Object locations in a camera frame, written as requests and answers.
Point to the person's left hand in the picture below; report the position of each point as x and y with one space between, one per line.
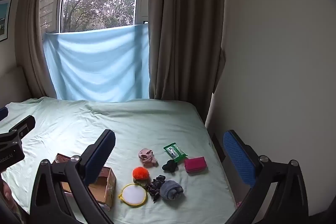
5 191

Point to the brown curtain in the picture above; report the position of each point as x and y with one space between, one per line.
183 29
29 43

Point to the light blue cloth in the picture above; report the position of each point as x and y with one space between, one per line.
97 64

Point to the green tissue packet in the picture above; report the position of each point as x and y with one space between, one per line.
175 152

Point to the black sock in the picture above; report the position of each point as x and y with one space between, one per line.
170 166

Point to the yellow round mirror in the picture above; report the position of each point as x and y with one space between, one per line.
133 194

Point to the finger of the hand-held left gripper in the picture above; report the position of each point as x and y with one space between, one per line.
25 124
3 113

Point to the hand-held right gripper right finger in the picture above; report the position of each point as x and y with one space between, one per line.
237 158

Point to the dark floral scrunchie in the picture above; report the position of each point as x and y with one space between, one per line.
155 186

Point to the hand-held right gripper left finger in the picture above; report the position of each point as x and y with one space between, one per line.
101 158

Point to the grey towel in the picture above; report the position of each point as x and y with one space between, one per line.
172 190

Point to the magenta pouch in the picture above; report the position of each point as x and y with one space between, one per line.
195 165

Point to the beige headboard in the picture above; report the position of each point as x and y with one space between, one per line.
13 85

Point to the cardboard box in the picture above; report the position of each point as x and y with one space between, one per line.
109 182

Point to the orange pompom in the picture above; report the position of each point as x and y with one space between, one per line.
140 173

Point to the pink cloth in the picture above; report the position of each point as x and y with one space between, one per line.
147 157

